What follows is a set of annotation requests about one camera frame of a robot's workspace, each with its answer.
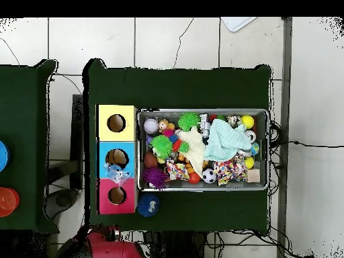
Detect mint green cloth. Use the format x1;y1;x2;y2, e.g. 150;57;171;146
203;118;253;163

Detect blue spiky ball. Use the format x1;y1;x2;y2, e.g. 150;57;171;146
136;192;161;218

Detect silver mesh bin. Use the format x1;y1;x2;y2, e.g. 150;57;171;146
136;107;270;192

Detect wooden box with three holes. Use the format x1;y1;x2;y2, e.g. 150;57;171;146
95;104;139;215

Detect large green spiky ball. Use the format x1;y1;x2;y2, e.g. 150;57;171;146
149;134;174;160

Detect cream cloth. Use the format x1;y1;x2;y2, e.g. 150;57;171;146
177;126;206;175

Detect white baseball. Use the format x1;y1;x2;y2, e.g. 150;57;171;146
142;118;159;134

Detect silver toy robot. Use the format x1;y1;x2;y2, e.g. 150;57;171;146
198;113;212;139

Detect purple spiky ball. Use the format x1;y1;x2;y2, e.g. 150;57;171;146
141;167;170;190

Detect small soccer ball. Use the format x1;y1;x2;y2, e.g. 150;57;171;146
202;168;218;184

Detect dark green tablecloth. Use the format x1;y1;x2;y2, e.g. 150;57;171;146
0;59;60;234
82;58;272;237

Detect yellow ball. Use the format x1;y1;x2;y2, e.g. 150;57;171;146
241;114;255;130

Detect wooden cube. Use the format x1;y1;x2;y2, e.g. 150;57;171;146
246;168;261;184

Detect white tray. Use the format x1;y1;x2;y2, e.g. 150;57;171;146
220;17;257;33

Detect red plastic cup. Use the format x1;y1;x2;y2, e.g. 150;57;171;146
11;187;21;211

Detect blue round disc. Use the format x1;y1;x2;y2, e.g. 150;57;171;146
0;140;11;173

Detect orange plastic cup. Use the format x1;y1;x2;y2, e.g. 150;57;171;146
0;187;17;218

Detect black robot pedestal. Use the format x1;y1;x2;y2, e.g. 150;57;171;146
144;230;208;258

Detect black cable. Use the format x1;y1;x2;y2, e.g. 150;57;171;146
269;140;344;148

